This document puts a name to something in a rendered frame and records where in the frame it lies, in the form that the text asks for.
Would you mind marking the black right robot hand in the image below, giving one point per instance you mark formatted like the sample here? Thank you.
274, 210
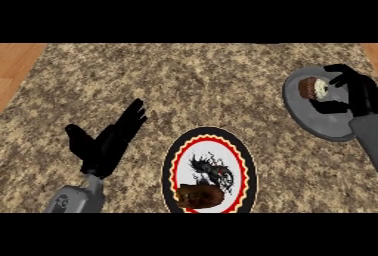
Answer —
363, 90

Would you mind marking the dark brown muffin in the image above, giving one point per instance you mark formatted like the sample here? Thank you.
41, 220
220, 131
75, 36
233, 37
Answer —
199, 196

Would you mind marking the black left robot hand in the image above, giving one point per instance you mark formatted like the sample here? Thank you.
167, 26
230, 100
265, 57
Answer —
105, 146

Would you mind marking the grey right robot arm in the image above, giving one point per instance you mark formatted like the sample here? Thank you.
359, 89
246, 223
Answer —
367, 140

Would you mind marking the black-rimmed patterned round pan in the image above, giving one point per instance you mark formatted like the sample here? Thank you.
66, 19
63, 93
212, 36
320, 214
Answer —
208, 160

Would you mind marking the grey round plate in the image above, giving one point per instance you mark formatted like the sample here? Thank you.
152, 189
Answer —
325, 123

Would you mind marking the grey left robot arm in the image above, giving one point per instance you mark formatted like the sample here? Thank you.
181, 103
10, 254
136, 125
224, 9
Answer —
78, 200

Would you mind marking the brown cupcake with white frosting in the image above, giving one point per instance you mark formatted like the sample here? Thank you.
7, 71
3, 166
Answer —
310, 88

